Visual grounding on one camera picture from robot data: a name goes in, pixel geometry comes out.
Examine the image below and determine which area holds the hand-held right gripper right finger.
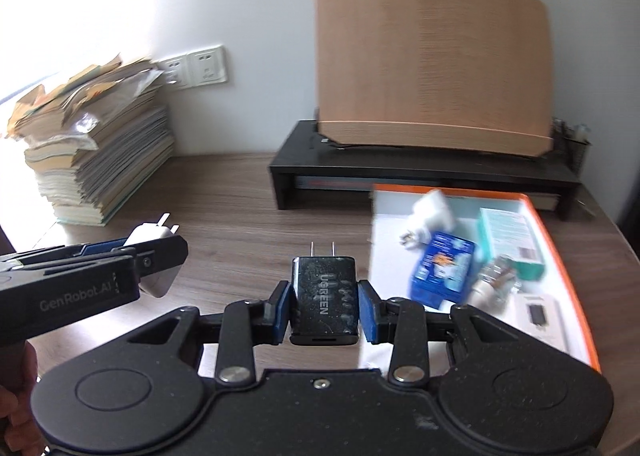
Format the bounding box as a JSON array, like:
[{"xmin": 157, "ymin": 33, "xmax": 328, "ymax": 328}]
[{"xmin": 356, "ymin": 280, "xmax": 521, "ymax": 384}]

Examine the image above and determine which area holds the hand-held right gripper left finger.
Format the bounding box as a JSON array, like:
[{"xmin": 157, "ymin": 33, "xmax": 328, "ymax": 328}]
[{"xmin": 125, "ymin": 281, "xmax": 296, "ymax": 384}]

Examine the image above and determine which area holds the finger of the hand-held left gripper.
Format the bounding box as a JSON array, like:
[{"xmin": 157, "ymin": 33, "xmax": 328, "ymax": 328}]
[
  {"xmin": 0, "ymin": 238, "xmax": 138, "ymax": 263},
  {"xmin": 15, "ymin": 235, "xmax": 190, "ymax": 289}
]

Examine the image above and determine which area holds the white wall charger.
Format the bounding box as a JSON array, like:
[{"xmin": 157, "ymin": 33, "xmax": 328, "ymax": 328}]
[{"xmin": 124, "ymin": 213, "xmax": 180, "ymax": 299}]

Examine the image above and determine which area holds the black wall charger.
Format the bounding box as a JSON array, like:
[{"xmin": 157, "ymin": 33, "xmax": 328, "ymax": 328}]
[{"xmin": 289, "ymin": 242, "xmax": 362, "ymax": 348}]

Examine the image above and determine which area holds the orange and white box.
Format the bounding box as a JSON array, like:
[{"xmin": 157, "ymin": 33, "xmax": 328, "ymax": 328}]
[{"xmin": 369, "ymin": 184, "xmax": 601, "ymax": 372}]

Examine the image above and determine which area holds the blue dental floss box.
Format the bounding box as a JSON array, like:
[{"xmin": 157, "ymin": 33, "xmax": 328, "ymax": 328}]
[{"xmin": 409, "ymin": 231, "xmax": 477, "ymax": 309}]

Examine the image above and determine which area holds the large white plug-in heater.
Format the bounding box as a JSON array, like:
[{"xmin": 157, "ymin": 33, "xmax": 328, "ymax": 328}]
[{"xmin": 397, "ymin": 188, "xmax": 456, "ymax": 249}]

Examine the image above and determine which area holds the clear liquid bottle white cap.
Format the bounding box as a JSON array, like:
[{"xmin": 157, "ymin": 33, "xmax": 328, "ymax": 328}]
[{"xmin": 470, "ymin": 256, "xmax": 521, "ymax": 314}]

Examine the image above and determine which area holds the green cardboard box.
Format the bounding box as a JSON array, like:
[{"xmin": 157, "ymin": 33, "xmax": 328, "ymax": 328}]
[{"xmin": 475, "ymin": 207, "xmax": 546, "ymax": 281}]

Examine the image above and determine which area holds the white cardboard box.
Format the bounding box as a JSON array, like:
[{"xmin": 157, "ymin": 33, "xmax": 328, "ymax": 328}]
[{"xmin": 510, "ymin": 293, "xmax": 571, "ymax": 354}]

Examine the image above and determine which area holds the person's left hand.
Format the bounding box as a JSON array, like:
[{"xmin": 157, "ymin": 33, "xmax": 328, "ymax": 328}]
[{"xmin": 0, "ymin": 341, "xmax": 39, "ymax": 443}]

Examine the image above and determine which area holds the stack of books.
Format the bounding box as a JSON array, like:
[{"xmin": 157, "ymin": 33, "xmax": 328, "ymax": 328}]
[{"xmin": 7, "ymin": 53, "xmax": 176, "ymax": 227}]

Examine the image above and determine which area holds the dark flat object red stripe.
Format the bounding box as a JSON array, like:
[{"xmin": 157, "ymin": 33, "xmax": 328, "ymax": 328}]
[{"xmin": 294, "ymin": 175, "xmax": 377, "ymax": 191}]

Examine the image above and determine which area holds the black desk riser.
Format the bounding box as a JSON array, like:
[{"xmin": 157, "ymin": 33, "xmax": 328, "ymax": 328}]
[{"xmin": 268, "ymin": 120, "xmax": 589, "ymax": 221}]

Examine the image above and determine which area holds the clear plastic sleeve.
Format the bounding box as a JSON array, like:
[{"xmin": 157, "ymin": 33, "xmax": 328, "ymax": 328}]
[{"xmin": 62, "ymin": 70, "xmax": 161, "ymax": 137}]

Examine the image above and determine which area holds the curved wooden board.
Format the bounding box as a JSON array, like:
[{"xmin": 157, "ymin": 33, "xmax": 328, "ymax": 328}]
[{"xmin": 314, "ymin": 0, "xmax": 556, "ymax": 159}]

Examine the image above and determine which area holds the black mesh pen holder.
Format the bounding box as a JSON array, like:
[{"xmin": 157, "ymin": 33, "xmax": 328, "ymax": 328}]
[{"xmin": 550, "ymin": 118, "xmax": 591, "ymax": 171}]

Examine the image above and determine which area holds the white wall socket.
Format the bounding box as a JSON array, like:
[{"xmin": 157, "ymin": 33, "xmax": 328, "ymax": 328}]
[
  {"xmin": 186, "ymin": 43, "xmax": 227, "ymax": 86},
  {"xmin": 157, "ymin": 54, "xmax": 193, "ymax": 89}
]

